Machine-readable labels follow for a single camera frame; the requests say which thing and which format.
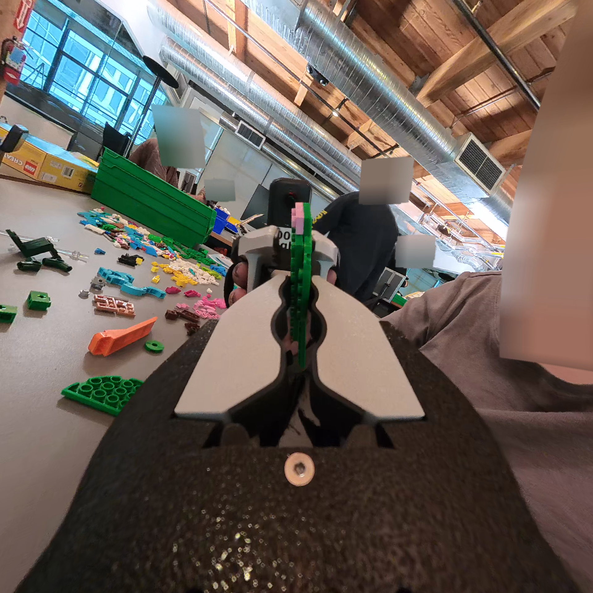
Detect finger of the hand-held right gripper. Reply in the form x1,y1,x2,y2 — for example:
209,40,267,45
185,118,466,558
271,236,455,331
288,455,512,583
232,226,280,292
313,232,339,280

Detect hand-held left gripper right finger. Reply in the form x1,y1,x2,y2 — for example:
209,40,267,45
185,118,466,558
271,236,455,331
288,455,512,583
313,277,425,424

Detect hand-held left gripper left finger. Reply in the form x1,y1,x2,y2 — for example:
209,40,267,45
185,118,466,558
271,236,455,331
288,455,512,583
174,275,292,424

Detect green lego plate assembly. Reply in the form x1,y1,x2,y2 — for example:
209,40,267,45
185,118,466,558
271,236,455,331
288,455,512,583
286,202,317,372

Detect green half-round lego plate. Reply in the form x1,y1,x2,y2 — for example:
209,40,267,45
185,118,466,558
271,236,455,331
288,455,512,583
61,376,145,417

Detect cluster of pink lego pieces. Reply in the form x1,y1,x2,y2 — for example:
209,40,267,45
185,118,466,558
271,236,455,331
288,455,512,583
191,296,229,322

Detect cluster of brown lego pieces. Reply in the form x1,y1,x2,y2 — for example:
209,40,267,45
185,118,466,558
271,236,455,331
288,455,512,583
165,306,203,335

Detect pile of assorted lego pieces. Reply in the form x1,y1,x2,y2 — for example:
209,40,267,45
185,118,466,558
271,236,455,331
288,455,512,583
78,207,233,289

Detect orange lego brick separator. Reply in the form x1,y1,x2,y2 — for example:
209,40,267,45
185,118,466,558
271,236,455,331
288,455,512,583
87,316,158,358

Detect dark green lego assembly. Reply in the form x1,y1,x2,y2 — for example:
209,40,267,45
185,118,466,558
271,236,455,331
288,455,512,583
6,229,62,259

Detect person's right hand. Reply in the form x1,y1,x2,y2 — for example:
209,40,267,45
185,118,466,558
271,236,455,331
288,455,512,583
230,262,252,305

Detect blue storage bins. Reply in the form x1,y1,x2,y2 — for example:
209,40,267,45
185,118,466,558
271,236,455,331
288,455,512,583
214,206,242,238

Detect grey monitor on stand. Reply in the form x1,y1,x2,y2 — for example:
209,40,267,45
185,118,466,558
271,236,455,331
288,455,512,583
376,268,408,306

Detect small white vent grille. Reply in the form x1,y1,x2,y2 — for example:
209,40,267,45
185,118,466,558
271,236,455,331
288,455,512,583
234,120,267,149

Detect stack of green plastic bins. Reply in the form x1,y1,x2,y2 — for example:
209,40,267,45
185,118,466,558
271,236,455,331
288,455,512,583
91,147,217,248

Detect black floor lamp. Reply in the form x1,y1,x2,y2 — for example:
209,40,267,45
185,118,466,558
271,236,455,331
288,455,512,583
124,56,180,160

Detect person's torso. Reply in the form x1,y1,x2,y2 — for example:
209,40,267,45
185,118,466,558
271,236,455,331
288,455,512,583
417,343,593,593

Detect large glass window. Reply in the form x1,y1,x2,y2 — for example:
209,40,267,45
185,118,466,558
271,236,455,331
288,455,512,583
7,9,167,144

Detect black charger case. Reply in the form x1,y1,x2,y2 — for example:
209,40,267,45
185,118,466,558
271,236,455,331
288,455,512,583
0,125,29,153

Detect red fire extinguisher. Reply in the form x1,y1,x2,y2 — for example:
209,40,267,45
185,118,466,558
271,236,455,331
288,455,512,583
0,36,27,87

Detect narrow silver air duct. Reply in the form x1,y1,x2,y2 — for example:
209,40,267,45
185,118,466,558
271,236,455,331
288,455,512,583
159,37,367,187

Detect large silver air duct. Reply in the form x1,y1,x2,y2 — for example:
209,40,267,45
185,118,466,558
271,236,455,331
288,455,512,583
148,0,516,224

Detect white duct vent grille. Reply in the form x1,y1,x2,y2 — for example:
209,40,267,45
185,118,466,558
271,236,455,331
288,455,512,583
453,133,507,196

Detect wooden post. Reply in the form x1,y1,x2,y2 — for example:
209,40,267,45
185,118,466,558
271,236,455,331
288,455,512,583
0,0,38,108

